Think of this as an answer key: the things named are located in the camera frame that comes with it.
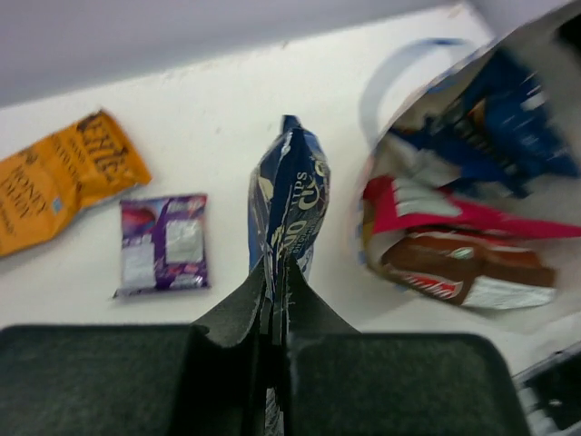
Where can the orange snack packet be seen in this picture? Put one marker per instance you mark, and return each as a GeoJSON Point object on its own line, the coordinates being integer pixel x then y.
{"type": "Point", "coordinates": [47, 184]}

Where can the pink snack packet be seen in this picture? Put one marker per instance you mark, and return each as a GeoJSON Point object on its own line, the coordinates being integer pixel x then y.
{"type": "Point", "coordinates": [401, 204]}

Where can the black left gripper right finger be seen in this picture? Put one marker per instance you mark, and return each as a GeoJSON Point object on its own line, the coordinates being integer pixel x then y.
{"type": "Point", "coordinates": [342, 382]}

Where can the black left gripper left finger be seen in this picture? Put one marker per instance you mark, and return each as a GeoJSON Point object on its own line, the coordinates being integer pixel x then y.
{"type": "Point", "coordinates": [199, 378]}

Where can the blue checkered paper bag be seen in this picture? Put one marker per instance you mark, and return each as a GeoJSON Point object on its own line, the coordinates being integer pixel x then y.
{"type": "Point", "coordinates": [425, 74]}

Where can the aluminium mounting rail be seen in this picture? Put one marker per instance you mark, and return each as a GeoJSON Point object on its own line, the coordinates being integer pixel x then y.
{"type": "Point", "coordinates": [549, 393]}

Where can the brown snack packet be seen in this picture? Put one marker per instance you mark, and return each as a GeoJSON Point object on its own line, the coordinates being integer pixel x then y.
{"type": "Point", "coordinates": [470, 269]}

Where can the dark blue snack packet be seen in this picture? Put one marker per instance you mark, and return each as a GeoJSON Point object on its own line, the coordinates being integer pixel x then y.
{"type": "Point", "coordinates": [493, 139]}

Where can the blue white snack packet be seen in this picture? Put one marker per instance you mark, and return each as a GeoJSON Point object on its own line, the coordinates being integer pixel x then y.
{"type": "Point", "coordinates": [288, 198]}

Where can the purple candy packet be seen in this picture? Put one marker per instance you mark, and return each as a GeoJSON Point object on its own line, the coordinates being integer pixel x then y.
{"type": "Point", "coordinates": [163, 245]}

